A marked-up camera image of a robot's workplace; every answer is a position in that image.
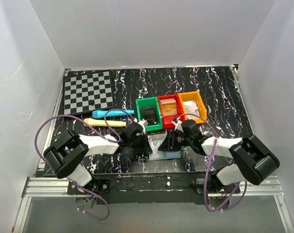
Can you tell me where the white VIP card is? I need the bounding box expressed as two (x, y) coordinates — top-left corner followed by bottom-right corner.
(149, 140), (164, 160)

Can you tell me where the green card holder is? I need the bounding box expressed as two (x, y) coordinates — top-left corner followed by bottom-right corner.
(148, 133), (180, 160)

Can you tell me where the red plastic bin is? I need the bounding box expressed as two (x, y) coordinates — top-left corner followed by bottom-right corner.
(157, 94), (184, 129)

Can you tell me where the green plastic bin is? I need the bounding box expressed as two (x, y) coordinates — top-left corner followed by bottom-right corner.
(136, 97), (163, 132)

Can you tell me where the yellow plastic bin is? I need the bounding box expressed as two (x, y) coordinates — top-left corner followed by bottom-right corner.
(178, 91), (207, 124)

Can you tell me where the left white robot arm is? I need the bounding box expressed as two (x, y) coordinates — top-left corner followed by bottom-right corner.
(43, 120), (150, 186)

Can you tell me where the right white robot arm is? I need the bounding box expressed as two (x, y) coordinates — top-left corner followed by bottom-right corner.
(158, 119), (280, 190)

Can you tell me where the white card in yellow bin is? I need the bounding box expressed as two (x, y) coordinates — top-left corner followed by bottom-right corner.
(183, 100), (199, 114)

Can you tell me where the black card in green bin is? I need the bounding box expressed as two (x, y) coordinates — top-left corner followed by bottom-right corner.
(140, 106), (158, 126)

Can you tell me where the orange card in red bin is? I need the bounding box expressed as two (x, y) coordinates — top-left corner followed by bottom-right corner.
(160, 98), (178, 117)

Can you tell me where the blue plastic crayon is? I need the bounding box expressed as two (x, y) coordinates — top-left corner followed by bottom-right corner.
(92, 110), (135, 119)

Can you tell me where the cream plastic crayon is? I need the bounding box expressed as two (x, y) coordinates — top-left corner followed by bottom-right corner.
(83, 118), (127, 128)

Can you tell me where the checkered chessboard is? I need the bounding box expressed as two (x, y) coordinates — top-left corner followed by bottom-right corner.
(63, 70), (115, 116)

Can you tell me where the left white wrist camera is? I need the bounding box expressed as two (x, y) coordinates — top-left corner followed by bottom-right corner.
(137, 120), (148, 133)

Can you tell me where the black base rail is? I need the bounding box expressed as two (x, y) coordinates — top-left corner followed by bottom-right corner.
(66, 169), (241, 206)

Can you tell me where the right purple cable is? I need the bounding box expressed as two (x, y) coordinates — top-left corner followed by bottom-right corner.
(173, 113), (247, 212)

